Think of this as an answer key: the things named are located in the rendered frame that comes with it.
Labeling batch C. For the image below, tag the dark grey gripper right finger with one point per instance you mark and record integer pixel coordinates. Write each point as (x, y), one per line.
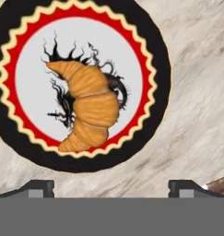
(181, 186)

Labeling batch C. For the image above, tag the brown pastry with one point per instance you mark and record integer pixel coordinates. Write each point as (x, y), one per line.
(220, 185)

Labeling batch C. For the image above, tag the golden brown croissant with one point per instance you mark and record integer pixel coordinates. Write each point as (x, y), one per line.
(91, 104)

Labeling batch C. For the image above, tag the black red patterned plate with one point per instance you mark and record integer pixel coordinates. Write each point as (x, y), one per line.
(30, 92)

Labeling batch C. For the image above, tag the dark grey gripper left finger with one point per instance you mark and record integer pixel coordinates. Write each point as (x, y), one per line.
(39, 186)

